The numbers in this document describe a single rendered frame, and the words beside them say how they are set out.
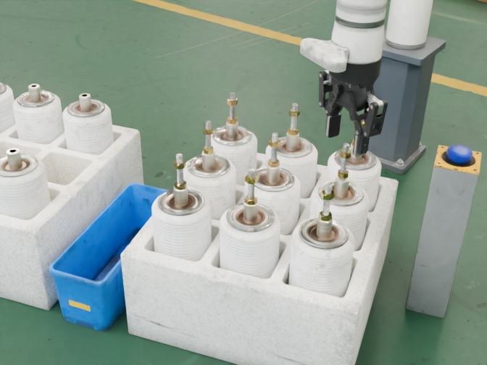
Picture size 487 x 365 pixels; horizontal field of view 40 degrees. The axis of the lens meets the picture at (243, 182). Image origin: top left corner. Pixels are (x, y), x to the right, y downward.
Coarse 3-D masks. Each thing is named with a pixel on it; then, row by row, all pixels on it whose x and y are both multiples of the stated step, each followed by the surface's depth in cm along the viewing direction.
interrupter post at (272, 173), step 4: (268, 168) 114; (272, 168) 113; (276, 168) 113; (268, 172) 114; (272, 172) 114; (276, 172) 114; (268, 176) 114; (272, 176) 114; (276, 176) 114; (268, 180) 115; (272, 180) 114; (276, 180) 115
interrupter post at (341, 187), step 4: (336, 180) 110; (340, 180) 110; (344, 180) 110; (348, 180) 110; (336, 184) 111; (340, 184) 110; (344, 184) 110; (348, 184) 111; (336, 188) 111; (340, 188) 111; (344, 188) 111; (336, 192) 111; (340, 192) 111; (344, 192) 111; (340, 196) 111; (344, 196) 112
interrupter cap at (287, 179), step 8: (264, 168) 118; (280, 168) 118; (264, 176) 116; (280, 176) 116; (288, 176) 116; (256, 184) 114; (264, 184) 114; (272, 184) 114; (280, 184) 114; (288, 184) 114
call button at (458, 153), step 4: (448, 148) 110; (452, 148) 110; (456, 148) 110; (460, 148) 110; (464, 148) 110; (468, 148) 110; (448, 152) 109; (452, 152) 109; (456, 152) 109; (460, 152) 109; (464, 152) 109; (468, 152) 109; (472, 152) 109; (452, 156) 108; (456, 156) 108; (460, 156) 108; (464, 156) 108; (468, 156) 108; (452, 160) 109; (456, 160) 109; (460, 160) 108; (464, 160) 108
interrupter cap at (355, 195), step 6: (330, 180) 115; (324, 186) 114; (354, 186) 114; (318, 192) 112; (348, 192) 113; (354, 192) 112; (360, 192) 112; (336, 198) 111; (342, 198) 111; (348, 198) 111; (354, 198) 111; (360, 198) 110; (336, 204) 109; (342, 204) 109; (348, 204) 109; (354, 204) 110
